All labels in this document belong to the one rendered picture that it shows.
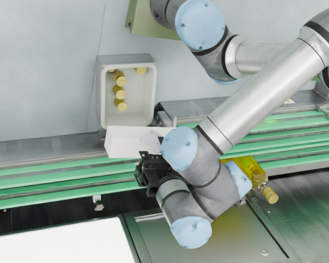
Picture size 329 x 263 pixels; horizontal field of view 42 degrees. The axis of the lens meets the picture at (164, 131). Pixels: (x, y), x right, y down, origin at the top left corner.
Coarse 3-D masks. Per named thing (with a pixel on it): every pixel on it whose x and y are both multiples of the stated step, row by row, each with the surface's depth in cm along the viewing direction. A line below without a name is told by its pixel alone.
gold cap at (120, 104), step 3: (114, 99) 141; (117, 99) 139; (123, 99) 140; (114, 102) 140; (117, 102) 138; (120, 102) 137; (123, 102) 138; (117, 105) 137; (120, 105) 138; (123, 105) 138; (126, 105) 138; (117, 108) 138; (120, 108) 138; (123, 108) 139; (126, 108) 139; (120, 111) 139
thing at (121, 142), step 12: (108, 132) 111; (120, 132) 111; (132, 132) 112; (144, 132) 113; (168, 132) 116; (108, 144) 111; (120, 144) 109; (132, 144) 110; (144, 144) 112; (120, 156) 111; (132, 156) 112
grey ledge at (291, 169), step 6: (318, 162) 174; (324, 162) 175; (276, 168) 168; (282, 168) 169; (288, 168) 170; (294, 168) 171; (300, 168) 172; (306, 168) 173; (312, 168) 175; (318, 168) 176; (270, 174) 168; (276, 174) 170
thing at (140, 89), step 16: (128, 64) 128; (144, 64) 130; (112, 80) 137; (128, 80) 139; (144, 80) 140; (112, 96) 140; (128, 96) 142; (144, 96) 142; (112, 112) 143; (128, 112) 145; (144, 112) 145
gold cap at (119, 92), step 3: (114, 87) 137; (117, 87) 136; (120, 87) 136; (114, 90) 137; (117, 90) 135; (120, 90) 135; (123, 90) 135; (114, 93) 137; (117, 93) 135; (120, 93) 135; (123, 93) 136; (117, 96) 136; (120, 96) 136; (123, 96) 136; (120, 99) 137
